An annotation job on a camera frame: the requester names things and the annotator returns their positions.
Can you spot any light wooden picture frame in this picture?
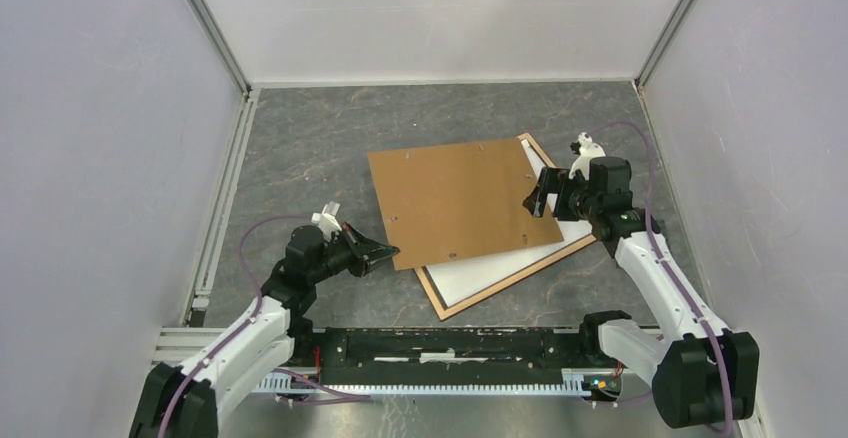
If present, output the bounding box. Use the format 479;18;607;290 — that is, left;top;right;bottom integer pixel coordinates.
413;132;599;322

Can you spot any brown backing board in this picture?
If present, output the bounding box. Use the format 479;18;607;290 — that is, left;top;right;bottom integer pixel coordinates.
367;138;562;270

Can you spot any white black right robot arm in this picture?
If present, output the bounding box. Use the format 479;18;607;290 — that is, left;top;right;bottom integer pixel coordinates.
523;156;761;436

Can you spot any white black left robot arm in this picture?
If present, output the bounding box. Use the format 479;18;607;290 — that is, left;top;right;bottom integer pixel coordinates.
129;222;400;437

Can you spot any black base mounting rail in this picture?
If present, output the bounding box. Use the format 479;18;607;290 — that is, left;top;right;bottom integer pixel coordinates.
282;327;617;386

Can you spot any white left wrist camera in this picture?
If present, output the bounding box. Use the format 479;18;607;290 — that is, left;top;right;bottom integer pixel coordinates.
311;201;342;239

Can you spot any landscape photo print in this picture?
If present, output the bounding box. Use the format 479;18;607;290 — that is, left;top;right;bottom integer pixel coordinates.
423;139;595;309

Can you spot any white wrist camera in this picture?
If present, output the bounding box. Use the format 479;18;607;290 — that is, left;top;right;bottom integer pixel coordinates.
311;201;342;239
568;132;606;180

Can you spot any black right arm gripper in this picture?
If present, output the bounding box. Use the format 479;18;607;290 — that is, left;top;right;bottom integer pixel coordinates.
522;166;601;222

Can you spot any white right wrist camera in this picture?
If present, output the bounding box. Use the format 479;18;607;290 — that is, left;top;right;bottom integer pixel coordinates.
568;132;606;180

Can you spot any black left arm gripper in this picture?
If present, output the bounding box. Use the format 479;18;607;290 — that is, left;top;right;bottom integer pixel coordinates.
308;223;399;285

